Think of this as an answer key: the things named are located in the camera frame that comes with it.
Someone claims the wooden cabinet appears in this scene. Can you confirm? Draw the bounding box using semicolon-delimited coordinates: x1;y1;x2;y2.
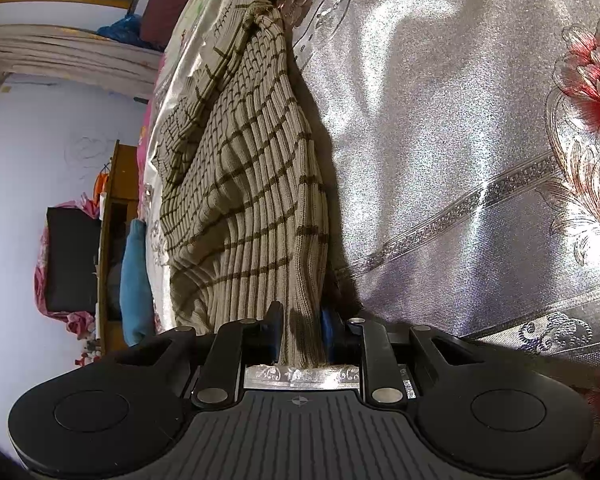
94;140;142;357

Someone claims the pink floral bed sheet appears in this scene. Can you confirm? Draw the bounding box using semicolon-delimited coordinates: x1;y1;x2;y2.
136;55;163;178

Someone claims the black television with pink cloth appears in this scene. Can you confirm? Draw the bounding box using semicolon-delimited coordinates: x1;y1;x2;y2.
33;199;105;342

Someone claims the beige curtain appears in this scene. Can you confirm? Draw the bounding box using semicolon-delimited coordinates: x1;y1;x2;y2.
0;24;165;100

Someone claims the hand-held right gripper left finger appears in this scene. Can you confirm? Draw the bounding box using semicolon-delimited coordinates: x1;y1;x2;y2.
114;301;286;409

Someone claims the maroon pillow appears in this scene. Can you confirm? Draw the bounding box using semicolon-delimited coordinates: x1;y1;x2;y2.
139;0;202;52

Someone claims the blue plastic bag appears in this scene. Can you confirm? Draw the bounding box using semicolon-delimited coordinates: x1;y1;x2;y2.
96;13;155;50

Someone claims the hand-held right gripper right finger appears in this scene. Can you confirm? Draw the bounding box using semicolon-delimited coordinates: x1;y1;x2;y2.
320;309;482;407

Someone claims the silver floral bedspread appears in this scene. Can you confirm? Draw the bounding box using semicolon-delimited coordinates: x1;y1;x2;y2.
139;0;600;397

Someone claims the blue folded blanket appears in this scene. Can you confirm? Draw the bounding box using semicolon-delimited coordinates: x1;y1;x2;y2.
119;219;157;348

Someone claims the beige striped knit sweater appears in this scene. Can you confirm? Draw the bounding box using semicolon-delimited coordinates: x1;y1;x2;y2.
152;0;332;370

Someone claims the orange item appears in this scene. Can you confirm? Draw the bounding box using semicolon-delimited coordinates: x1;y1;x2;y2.
92;170;113;207

